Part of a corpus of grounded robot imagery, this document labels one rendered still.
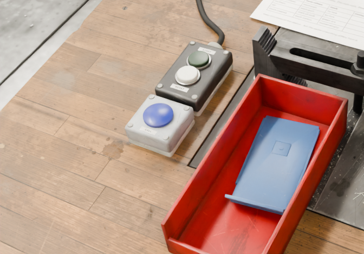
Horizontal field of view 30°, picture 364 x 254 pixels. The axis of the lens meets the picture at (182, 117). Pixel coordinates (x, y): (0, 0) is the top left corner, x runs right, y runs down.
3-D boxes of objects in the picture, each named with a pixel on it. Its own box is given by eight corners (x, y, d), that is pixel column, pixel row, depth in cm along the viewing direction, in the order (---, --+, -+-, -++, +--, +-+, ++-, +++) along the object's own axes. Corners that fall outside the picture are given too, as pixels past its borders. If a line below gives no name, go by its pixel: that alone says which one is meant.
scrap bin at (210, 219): (168, 252, 78) (160, 223, 74) (260, 104, 92) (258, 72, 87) (263, 293, 73) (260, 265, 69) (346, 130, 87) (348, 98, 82)
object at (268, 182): (226, 210, 80) (224, 196, 78) (266, 117, 89) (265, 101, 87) (283, 226, 78) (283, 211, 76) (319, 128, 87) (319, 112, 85)
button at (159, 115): (139, 129, 89) (136, 118, 88) (154, 108, 91) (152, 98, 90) (165, 138, 87) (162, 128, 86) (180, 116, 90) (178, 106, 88)
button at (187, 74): (174, 87, 93) (172, 77, 92) (184, 73, 95) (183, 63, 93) (193, 92, 92) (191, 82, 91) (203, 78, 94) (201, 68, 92)
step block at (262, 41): (255, 88, 94) (252, 39, 87) (264, 73, 95) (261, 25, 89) (299, 101, 91) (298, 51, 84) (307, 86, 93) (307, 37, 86)
